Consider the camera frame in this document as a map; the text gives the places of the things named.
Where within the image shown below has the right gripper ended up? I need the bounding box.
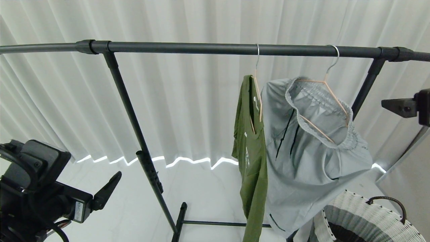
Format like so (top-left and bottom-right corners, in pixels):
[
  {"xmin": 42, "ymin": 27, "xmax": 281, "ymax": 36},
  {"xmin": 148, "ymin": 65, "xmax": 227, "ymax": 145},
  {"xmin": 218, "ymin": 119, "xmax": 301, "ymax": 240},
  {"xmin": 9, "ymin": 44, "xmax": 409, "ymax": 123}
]
[{"xmin": 381, "ymin": 88, "xmax": 430, "ymax": 127}]

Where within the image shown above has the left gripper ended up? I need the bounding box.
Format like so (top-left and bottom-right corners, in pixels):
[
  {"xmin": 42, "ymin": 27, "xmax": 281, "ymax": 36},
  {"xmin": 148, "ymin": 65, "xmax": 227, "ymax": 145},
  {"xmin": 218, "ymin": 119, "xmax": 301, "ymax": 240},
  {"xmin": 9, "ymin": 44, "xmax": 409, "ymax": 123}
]
[{"xmin": 32, "ymin": 171, "xmax": 122, "ymax": 224}]

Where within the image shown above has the pink clothes hanger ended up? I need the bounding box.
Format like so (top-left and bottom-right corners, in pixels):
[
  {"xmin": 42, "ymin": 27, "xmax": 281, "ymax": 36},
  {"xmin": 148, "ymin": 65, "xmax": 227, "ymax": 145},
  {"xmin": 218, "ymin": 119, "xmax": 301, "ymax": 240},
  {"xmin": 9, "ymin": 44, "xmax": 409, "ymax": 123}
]
[
  {"xmin": 249, "ymin": 44, "xmax": 263, "ymax": 134},
  {"xmin": 296, "ymin": 45, "xmax": 350, "ymax": 143}
]

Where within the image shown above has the pale grey garment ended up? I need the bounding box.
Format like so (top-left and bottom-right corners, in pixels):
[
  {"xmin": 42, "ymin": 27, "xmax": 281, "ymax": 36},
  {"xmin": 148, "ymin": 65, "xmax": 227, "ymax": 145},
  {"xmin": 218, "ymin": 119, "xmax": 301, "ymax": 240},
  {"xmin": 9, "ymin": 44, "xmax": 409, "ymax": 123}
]
[{"xmin": 261, "ymin": 77, "xmax": 373, "ymax": 242}]

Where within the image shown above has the green printed shirt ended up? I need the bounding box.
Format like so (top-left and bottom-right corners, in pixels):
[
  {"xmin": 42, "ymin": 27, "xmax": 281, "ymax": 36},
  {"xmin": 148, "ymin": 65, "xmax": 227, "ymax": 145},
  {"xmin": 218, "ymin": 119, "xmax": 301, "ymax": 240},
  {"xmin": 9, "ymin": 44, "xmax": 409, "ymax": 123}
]
[{"xmin": 231, "ymin": 75, "xmax": 268, "ymax": 242}]

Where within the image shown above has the white laundry basket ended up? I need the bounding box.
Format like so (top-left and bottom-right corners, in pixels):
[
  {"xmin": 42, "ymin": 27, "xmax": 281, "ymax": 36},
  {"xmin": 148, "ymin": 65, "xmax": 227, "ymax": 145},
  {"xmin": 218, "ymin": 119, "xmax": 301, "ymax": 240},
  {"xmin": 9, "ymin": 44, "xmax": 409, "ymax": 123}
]
[{"xmin": 311, "ymin": 190, "xmax": 427, "ymax": 242}]

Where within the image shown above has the black clothes rack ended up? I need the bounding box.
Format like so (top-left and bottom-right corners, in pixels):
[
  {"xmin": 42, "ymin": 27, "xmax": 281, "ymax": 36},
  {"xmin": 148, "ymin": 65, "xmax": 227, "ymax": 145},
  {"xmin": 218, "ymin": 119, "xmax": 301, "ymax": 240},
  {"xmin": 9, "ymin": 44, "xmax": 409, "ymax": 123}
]
[{"xmin": 0, "ymin": 39, "xmax": 430, "ymax": 242}]

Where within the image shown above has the white curtain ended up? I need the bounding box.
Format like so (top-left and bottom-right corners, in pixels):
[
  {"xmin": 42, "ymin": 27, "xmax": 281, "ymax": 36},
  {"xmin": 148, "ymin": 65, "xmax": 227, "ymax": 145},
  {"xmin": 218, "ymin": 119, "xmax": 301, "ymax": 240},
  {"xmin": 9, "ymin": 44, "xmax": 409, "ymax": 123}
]
[{"xmin": 0, "ymin": 0, "xmax": 430, "ymax": 170}]

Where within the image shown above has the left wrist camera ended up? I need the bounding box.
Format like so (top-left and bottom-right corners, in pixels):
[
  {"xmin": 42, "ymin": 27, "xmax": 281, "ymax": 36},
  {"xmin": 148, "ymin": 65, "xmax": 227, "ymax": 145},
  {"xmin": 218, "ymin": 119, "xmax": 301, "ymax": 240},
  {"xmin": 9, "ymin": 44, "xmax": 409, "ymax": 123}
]
[{"xmin": 0, "ymin": 139, "xmax": 72, "ymax": 194}]

